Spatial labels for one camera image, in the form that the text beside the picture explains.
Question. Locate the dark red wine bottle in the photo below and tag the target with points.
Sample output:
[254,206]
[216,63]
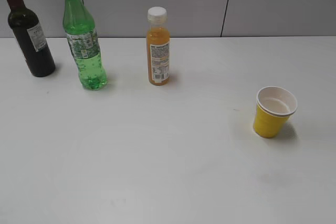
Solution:
[30,37]

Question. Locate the orange juice bottle white cap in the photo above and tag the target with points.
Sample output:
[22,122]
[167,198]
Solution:
[158,47]

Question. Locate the yellow paper cup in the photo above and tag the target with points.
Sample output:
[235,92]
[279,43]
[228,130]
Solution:
[275,105]

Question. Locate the green sprite plastic bottle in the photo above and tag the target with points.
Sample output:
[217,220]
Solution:
[82,38]

